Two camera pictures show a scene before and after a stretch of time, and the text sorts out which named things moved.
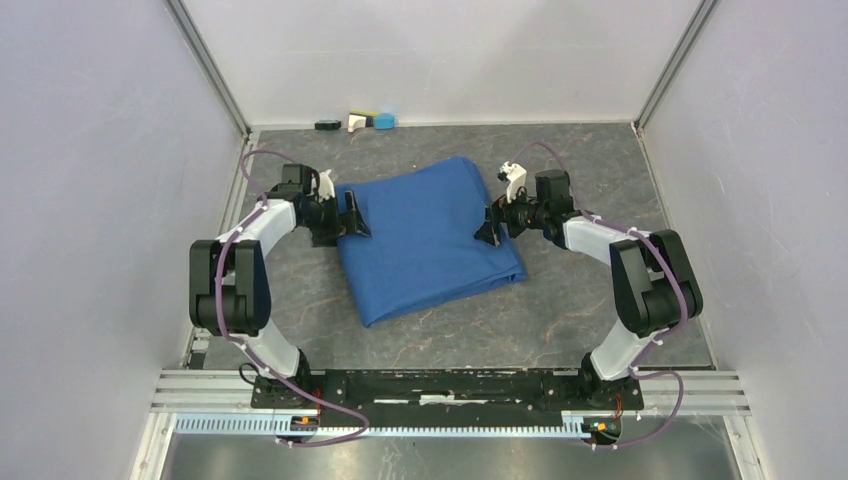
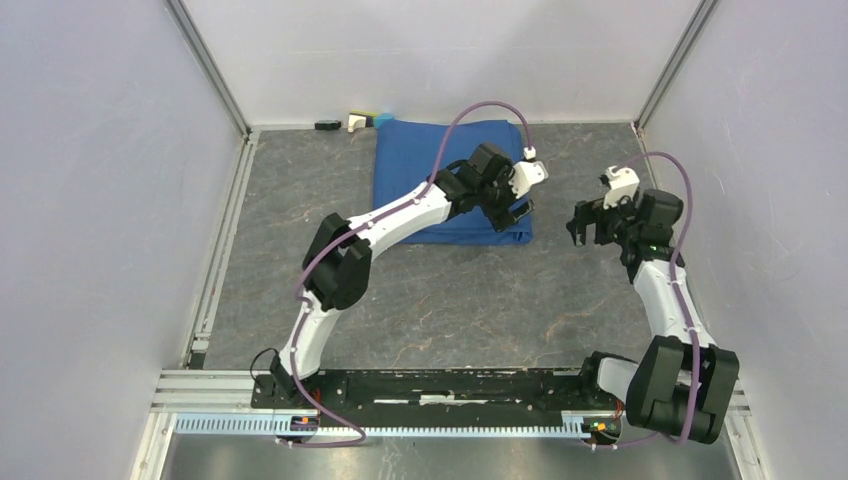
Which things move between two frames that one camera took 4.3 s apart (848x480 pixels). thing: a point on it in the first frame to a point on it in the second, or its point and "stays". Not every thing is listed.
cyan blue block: (384, 121) stays
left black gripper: (329, 237) to (500, 218)
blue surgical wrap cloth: (421, 252) to (407, 154)
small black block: (328, 125) stays
